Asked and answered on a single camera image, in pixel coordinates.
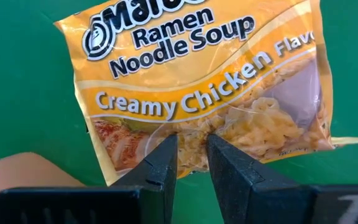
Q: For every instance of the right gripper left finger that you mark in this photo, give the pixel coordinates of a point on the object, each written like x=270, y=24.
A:
x=154, y=199

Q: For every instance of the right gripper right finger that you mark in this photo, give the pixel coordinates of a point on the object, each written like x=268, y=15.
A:
x=244, y=199

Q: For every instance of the creamy chicken ramen packet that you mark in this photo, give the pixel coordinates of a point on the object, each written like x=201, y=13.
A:
x=166, y=77

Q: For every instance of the cardboard box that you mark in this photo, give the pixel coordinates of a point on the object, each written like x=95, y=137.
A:
x=17, y=171

